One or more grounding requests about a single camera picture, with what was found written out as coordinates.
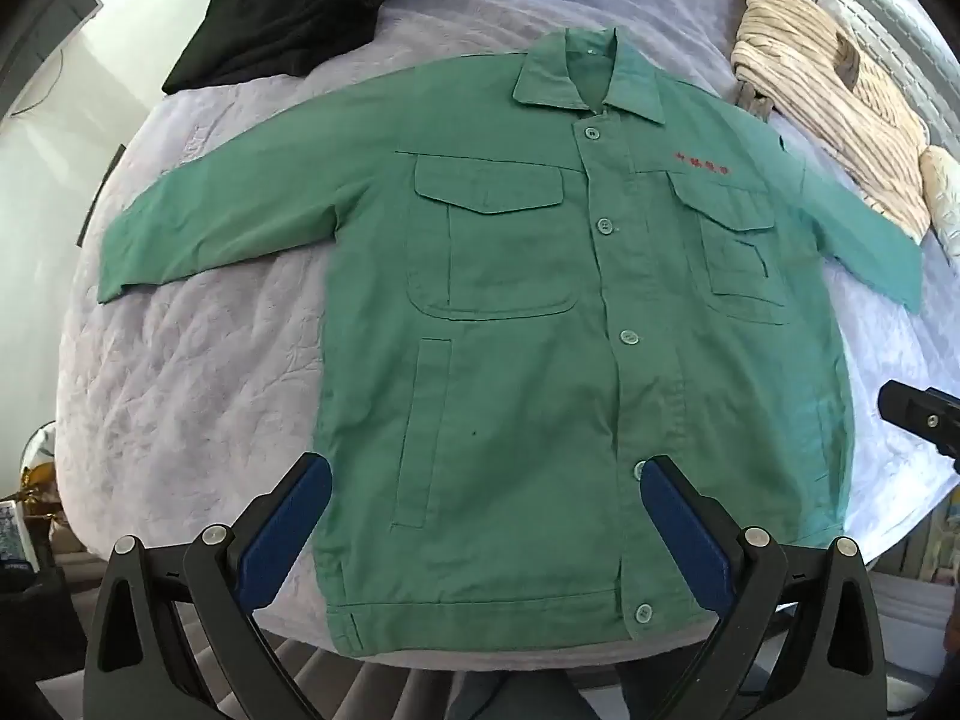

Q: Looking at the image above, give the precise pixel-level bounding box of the lavender embossed bedspread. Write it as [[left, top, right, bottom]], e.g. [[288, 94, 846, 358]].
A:
[[56, 0, 960, 672]]

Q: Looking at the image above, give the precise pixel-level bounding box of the black folded garment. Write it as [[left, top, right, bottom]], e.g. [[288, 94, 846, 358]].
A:
[[161, 0, 402, 96]]

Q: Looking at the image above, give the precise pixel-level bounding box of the cream pillow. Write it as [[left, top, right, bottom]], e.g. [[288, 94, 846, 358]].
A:
[[919, 146, 960, 256]]

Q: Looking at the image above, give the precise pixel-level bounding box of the grey quilted headboard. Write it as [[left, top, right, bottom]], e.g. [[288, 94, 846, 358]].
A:
[[821, 0, 960, 166]]

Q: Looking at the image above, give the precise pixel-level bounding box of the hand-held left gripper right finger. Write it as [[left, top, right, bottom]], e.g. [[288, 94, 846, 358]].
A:
[[637, 454, 887, 720]]

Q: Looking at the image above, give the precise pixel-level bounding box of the beige striped garment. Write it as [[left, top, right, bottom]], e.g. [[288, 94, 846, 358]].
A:
[[731, 0, 932, 245]]

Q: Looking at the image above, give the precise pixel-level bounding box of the row of books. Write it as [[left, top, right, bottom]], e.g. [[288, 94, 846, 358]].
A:
[[877, 480, 960, 586]]

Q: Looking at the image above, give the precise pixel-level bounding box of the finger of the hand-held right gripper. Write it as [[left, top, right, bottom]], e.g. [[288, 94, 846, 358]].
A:
[[877, 379, 960, 477]]

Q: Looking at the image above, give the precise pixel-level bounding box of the green work jacket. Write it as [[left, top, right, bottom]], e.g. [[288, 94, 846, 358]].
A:
[[96, 26, 925, 653]]

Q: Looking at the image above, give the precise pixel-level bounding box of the white fan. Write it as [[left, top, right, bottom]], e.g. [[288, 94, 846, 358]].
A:
[[19, 420, 59, 481]]

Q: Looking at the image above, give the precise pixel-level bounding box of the golden ornament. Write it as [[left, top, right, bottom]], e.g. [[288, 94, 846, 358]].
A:
[[19, 465, 59, 503]]

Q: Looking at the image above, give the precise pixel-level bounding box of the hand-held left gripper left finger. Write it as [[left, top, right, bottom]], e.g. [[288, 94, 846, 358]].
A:
[[82, 452, 333, 720]]

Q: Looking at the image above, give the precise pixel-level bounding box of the printed book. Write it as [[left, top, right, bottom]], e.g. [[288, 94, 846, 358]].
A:
[[0, 499, 40, 571]]

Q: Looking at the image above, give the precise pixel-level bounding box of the dark bag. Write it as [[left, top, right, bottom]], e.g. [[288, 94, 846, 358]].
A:
[[0, 562, 89, 720]]

